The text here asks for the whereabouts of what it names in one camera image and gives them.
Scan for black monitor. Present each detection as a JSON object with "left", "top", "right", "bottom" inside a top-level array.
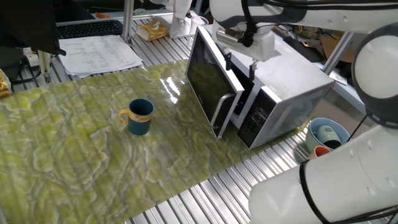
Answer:
[{"left": 0, "top": 0, "right": 67, "bottom": 57}]

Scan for white printed paper stack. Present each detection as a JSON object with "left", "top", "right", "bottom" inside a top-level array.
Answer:
[{"left": 58, "top": 34, "right": 144, "bottom": 78}]

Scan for clear glass cup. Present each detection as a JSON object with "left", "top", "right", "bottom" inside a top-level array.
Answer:
[{"left": 187, "top": 15, "right": 210, "bottom": 44}]

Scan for golden snack bag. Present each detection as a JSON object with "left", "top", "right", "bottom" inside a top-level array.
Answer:
[{"left": 0, "top": 68, "right": 12, "bottom": 99}]

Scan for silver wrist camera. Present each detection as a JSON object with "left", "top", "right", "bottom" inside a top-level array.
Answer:
[{"left": 216, "top": 29, "right": 248, "bottom": 47}]

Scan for stack of light blue cups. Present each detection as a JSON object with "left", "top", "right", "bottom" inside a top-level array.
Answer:
[{"left": 305, "top": 117, "right": 351, "bottom": 153}]

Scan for aluminium frame post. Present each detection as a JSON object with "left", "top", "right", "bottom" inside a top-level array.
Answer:
[
  {"left": 121, "top": 0, "right": 135, "bottom": 47},
  {"left": 322, "top": 30, "right": 355, "bottom": 75}
]

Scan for white paper note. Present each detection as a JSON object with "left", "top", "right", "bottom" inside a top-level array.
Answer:
[{"left": 329, "top": 68, "right": 348, "bottom": 86}]

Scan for short aluminium post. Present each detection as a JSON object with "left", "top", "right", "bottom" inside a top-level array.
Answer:
[{"left": 37, "top": 49, "right": 52, "bottom": 84}]

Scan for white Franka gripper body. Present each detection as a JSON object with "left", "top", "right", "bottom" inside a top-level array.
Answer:
[{"left": 212, "top": 22, "right": 277, "bottom": 62}]

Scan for black keyboard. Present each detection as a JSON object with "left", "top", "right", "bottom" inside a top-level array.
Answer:
[{"left": 57, "top": 19, "right": 124, "bottom": 40}]

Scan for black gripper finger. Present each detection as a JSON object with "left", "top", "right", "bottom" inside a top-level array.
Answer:
[
  {"left": 224, "top": 52, "right": 233, "bottom": 72},
  {"left": 248, "top": 60, "right": 259, "bottom": 82}
]

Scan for silver microwave oven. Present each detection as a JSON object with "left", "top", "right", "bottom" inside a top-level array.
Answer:
[{"left": 205, "top": 24, "right": 335, "bottom": 149}]

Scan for brown cardboard box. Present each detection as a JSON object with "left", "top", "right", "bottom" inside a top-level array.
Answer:
[{"left": 320, "top": 34, "right": 355, "bottom": 63}]

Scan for orange cup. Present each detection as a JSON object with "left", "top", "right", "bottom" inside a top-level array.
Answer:
[{"left": 307, "top": 145, "right": 332, "bottom": 160}]

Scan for black camera cable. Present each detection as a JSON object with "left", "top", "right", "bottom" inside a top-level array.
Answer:
[{"left": 238, "top": 0, "right": 398, "bottom": 48}]

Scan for teal mug with yellow handle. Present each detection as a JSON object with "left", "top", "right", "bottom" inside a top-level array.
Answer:
[{"left": 118, "top": 98, "right": 155, "bottom": 136}]

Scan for white power strip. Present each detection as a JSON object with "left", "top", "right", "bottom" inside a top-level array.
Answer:
[{"left": 23, "top": 46, "right": 40, "bottom": 68}]

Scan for pale green mug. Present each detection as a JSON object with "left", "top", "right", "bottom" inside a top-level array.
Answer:
[{"left": 316, "top": 124, "right": 342, "bottom": 150}]

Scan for black glass microwave door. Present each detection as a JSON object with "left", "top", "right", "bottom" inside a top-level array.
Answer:
[{"left": 185, "top": 26, "right": 245, "bottom": 139}]

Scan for green marble pattern mat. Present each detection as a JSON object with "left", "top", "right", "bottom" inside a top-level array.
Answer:
[{"left": 0, "top": 60, "right": 312, "bottom": 224}]

